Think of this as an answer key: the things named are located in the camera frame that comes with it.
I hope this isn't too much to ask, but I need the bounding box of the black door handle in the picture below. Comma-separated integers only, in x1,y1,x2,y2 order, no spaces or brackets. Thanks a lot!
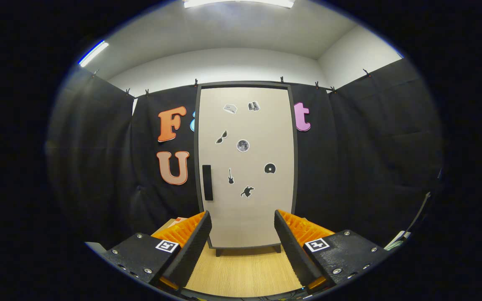
202,165,213,201

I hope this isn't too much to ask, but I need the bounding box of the black backdrop cloth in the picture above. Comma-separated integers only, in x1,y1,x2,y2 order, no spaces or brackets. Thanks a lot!
46,59,444,251

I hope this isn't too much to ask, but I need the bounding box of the thin dark cable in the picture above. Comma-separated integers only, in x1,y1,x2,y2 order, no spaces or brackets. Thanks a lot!
406,167,442,235

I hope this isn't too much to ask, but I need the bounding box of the white and green object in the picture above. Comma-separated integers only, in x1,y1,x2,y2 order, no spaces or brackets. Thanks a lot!
385,230,412,251

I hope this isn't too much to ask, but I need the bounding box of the narrow ceiling light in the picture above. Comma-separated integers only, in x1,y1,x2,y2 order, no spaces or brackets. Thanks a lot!
78,40,110,67

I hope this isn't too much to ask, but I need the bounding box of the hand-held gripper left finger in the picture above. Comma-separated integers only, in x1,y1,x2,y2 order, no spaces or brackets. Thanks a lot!
101,210,213,293

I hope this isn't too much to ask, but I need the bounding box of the beige book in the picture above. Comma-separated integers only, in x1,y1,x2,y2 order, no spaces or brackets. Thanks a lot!
153,217,189,235

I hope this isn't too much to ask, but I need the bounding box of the long ceiling light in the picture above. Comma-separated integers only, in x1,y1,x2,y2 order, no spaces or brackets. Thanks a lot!
182,0,296,10

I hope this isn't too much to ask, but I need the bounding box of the dark grey shoe cabinet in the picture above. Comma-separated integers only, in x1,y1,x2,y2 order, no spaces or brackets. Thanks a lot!
194,81,299,257

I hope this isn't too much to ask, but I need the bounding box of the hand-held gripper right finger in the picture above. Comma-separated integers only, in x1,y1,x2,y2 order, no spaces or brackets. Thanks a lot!
274,209,392,293

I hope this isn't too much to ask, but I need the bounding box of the beige shoe cabinet door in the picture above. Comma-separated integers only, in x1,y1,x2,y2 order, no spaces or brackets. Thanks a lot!
198,87,295,248

